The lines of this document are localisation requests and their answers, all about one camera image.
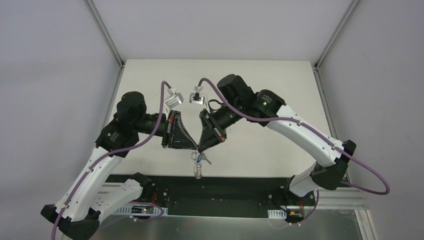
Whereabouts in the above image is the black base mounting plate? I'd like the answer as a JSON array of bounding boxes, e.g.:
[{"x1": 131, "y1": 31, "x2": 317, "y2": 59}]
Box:
[{"x1": 99, "y1": 174, "x2": 319, "y2": 220}]

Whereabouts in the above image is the white cable duct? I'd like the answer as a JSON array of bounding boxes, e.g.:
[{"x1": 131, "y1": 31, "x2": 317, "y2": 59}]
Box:
[
  {"x1": 267, "y1": 209, "x2": 287, "y2": 220},
  {"x1": 112, "y1": 204, "x2": 168, "y2": 217}
]

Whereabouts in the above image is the aluminium frame post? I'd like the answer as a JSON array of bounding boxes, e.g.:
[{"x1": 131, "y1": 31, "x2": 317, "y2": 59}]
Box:
[
  {"x1": 314, "y1": 0, "x2": 361, "y2": 71},
  {"x1": 84, "y1": 0, "x2": 125, "y2": 69}
]

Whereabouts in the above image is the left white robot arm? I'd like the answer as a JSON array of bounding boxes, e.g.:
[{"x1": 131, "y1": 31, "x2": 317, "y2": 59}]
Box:
[{"x1": 41, "y1": 90, "x2": 198, "y2": 240}]

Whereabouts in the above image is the left white cable duct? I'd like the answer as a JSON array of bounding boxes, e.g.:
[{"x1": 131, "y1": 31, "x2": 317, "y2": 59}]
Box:
[{"x1": 112, "y1": 204, "x2": 168, "y2": 217}]

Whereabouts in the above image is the left aluminium frame post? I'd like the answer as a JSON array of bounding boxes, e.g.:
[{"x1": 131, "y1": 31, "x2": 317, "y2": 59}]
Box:
[{"x1": 84, "y1": 0, "x2": 125, "y2": 69}]

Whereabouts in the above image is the right white cable duct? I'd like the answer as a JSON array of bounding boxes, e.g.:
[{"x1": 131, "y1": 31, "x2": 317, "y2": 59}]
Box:
[{"x1": 267, "y1": 209, "x2": 287, "y2": 220}]

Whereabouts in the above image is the purple cable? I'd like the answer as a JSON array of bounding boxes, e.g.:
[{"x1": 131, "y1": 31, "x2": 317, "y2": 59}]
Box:
[
  {"x1": 198, "y1": 77, "x2": 391, "y2": 196},
  {"x1": 50, "y1": 81, "x2": 173, "y2": 240}
]

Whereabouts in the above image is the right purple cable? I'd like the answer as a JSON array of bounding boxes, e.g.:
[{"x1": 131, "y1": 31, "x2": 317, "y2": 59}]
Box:
[{"x1": 198, "y1": 77, "x2": 391, "y2": 196}]

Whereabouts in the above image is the right aluminium frame post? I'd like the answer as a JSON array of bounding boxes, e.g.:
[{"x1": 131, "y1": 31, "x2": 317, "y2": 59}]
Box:
[{"x1": 314, "y1": 0, "x2": 361, "y2": 71}]

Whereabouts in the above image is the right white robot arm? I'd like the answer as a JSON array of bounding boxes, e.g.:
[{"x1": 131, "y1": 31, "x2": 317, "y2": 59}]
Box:
[{"x1": 198, "y1": 74, "x2": 356, "y2": 205}]

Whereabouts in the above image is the aluminium rail frame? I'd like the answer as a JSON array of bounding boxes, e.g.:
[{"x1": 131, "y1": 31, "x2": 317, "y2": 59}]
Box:
[{"x1": 314, "y1": 187, "x2": 369, "y2": 210}]

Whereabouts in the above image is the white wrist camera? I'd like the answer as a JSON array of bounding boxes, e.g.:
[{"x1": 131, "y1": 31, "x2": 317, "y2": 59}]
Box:
[
  {"x1": 164, "y1": 88, "x2": 184, "y2": 109},
  {"x1": 189, "y1": 85, "x2": 207, "y2": 105}
]

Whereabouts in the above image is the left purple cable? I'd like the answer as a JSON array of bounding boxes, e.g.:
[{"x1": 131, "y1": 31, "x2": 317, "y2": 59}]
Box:
[{"x1": 50, "y1": 81, "x2": 173, "y2": 240}]

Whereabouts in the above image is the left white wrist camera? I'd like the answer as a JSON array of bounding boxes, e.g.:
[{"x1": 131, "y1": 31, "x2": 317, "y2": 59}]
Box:
[{"x1": 164, "y1": 88, "x2": 184, "y2": 109}]

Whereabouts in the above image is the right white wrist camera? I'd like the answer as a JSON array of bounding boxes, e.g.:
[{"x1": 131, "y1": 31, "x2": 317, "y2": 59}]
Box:
[{"x1": 189, "y1": 85, "x2": 207, "y2": 105}]

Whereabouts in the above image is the blue tagged key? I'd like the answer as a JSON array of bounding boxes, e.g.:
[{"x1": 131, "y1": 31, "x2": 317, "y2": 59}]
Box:
[{"x1": 195, "y1": 152, "x2": 212, "y2": 165}]

